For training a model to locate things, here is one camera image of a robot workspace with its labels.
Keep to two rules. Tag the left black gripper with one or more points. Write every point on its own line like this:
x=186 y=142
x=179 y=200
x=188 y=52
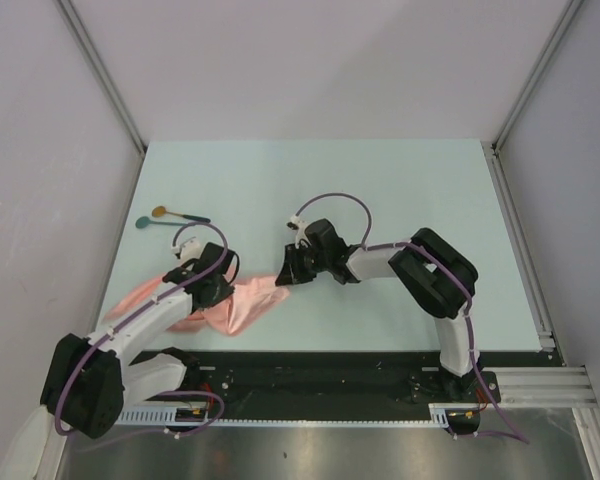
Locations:
x=224 y=291

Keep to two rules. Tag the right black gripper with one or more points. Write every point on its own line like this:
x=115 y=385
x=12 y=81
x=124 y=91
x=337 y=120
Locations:
x=292 y=271

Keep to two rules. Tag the pink satin napkin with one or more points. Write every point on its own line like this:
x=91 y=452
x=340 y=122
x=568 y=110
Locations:
x=253 y=297

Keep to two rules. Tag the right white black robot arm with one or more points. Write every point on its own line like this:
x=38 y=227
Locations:
x=439 y=278

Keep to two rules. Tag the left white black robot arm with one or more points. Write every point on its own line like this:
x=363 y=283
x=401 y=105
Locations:
x=92 y=379

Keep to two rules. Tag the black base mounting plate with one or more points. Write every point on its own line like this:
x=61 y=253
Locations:
x=244 y=379

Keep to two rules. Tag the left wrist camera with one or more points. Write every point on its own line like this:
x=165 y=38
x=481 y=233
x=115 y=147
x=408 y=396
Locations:
x=190 y=249

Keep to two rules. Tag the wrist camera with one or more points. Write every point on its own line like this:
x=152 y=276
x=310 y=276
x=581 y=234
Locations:
x=190 y=249
x=296 y=224

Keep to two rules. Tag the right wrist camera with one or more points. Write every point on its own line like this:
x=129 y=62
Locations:
x=296 y=224

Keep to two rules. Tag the gold spoon teal handle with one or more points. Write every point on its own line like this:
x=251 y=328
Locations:
x=161 y=211

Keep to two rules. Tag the white slotted cable duct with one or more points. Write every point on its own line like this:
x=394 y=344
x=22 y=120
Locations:
x=189 y=415

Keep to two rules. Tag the front aluminium cross rail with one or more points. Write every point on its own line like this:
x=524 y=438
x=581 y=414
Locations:
x=545 y=387

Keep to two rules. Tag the right aluminium table rail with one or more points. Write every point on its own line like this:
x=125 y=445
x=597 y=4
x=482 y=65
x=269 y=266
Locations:
x=535 y=296

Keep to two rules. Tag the left aluminium frame post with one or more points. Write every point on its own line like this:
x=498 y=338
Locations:
x=79 y=32

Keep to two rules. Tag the aluminium frame post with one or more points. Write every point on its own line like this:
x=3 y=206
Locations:
x=539 y=69
x=79 y=32

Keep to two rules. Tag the right aluminium frame post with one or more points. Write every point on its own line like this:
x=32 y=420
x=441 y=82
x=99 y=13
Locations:
x=539 y=69

